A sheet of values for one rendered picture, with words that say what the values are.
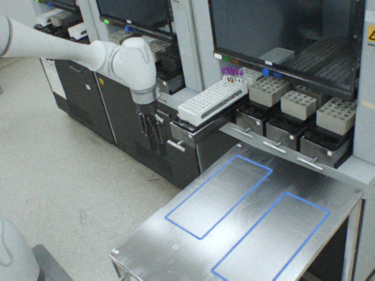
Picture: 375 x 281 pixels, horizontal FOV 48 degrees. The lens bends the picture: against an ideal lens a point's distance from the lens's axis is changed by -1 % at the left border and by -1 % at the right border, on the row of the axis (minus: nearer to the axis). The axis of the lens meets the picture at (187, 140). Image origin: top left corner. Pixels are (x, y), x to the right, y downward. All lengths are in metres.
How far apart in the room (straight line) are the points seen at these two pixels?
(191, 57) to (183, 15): 0.19
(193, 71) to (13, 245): 1.09
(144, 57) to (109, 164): 1.62
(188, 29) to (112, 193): 1.24
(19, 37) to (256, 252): 0.79
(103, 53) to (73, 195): 1.48
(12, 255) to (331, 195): 0.89
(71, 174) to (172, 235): 1.79
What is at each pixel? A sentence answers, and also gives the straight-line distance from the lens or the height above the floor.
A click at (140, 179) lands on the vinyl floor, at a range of 2.70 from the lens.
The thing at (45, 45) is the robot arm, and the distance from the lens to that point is 1.16.
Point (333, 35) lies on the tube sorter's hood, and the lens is 1.36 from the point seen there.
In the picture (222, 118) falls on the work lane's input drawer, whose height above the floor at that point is 0.79.
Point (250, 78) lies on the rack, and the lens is 1.77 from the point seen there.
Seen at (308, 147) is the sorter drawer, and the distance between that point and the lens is 1.51.
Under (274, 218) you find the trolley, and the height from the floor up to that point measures 0.82.
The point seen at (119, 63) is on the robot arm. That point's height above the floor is 1.15.
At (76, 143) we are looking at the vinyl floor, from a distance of 3.22.
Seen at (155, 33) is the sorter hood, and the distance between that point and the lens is 2.00.
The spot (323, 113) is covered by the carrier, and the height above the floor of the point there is 0.88.
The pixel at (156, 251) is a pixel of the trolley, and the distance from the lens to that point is 1.18.
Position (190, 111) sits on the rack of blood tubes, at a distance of 1.61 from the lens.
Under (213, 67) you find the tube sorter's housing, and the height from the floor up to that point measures 0.90.
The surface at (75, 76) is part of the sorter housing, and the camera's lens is 2.88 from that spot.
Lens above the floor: 1.71
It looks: 36 degrees down
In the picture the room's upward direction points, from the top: 11 degrees counter-clockwise
